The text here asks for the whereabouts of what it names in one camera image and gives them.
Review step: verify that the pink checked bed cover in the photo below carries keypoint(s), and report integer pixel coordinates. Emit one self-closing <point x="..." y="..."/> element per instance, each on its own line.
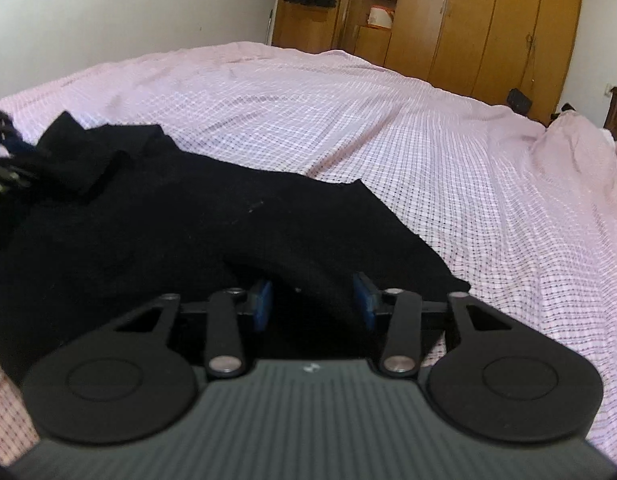
<point x="413" y="160"/>

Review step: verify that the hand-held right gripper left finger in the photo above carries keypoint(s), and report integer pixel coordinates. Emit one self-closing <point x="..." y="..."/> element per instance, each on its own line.
<point x="261" y="306"/>

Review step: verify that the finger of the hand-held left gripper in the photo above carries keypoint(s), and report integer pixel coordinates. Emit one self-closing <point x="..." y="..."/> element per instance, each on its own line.
<point x="11" y="147"/>
<point x="3" y="176"/>

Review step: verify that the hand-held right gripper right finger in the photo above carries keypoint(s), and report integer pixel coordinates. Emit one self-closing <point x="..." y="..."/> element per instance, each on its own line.
<point x="364" y="300"/>

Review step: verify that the wooden wardrobe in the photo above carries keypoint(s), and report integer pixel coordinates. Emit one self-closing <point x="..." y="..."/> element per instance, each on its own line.
<point x="478" y="25"/>

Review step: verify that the black garment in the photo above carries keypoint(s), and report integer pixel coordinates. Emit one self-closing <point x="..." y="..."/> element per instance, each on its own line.
<point x="178" y="240"/>

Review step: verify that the white container with orange lid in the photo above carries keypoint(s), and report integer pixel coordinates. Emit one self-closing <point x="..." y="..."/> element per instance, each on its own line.
<point x="381" y="16"/>

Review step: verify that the small black object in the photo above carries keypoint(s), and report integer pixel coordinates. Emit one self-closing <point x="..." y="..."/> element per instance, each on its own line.
<point x="563" y="112"/>

